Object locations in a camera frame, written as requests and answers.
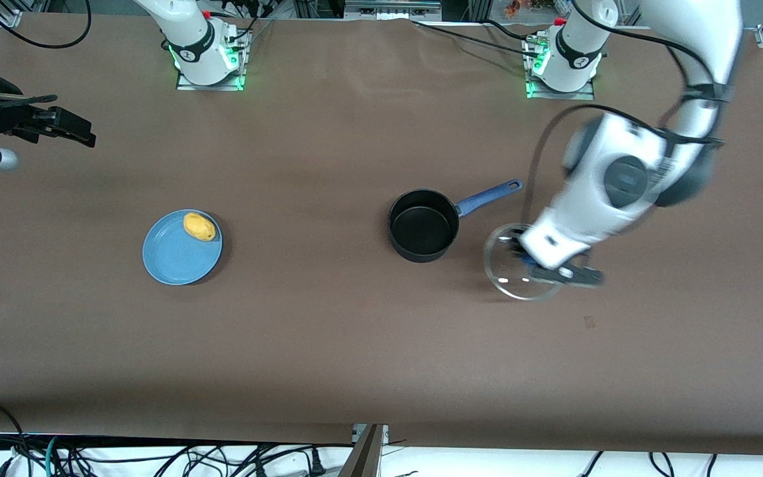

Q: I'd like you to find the black pot with blue handle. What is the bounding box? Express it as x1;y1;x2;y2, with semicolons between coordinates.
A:
388;178;524;264

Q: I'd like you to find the long black table cable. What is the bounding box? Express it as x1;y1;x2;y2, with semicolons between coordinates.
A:
411;19;534;56

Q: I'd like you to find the brown table cover sheet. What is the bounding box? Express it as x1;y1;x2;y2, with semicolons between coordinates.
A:
0;12;763;458

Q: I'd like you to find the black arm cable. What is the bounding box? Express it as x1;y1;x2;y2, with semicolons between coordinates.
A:
526;0;731;227
0;0;93;50

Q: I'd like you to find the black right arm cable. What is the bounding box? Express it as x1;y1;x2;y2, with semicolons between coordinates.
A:
0;0;93;50

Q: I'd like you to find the glass lid with blue knob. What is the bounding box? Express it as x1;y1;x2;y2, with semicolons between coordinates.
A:
483;223;565;302

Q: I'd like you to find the short black table cable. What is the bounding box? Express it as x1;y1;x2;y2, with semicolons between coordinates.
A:
480;19;536;42

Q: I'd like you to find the aluminium frame strut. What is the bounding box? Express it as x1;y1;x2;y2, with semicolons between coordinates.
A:
338;423;389;477

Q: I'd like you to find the yellow potato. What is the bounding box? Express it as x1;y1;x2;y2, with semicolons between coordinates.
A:
183;211;217;242

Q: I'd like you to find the blue round plate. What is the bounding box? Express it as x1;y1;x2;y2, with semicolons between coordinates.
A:
142;209;224;286

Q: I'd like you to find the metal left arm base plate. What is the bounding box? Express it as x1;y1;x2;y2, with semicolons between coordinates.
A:
524;33;596;101

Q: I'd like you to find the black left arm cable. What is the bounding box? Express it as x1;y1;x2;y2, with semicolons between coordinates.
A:
526;0;731;227

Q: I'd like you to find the silver metal rail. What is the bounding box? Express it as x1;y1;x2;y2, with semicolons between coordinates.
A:
344;0;443;21

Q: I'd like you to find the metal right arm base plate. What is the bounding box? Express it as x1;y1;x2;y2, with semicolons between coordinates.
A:
176;26;254;92

